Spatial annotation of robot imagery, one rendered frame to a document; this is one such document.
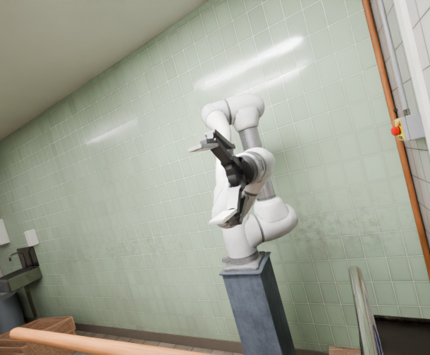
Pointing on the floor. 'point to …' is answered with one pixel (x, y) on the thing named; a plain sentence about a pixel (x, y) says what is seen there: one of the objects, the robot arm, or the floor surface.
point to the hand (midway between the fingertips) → (208, 184)
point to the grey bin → (4, 313)
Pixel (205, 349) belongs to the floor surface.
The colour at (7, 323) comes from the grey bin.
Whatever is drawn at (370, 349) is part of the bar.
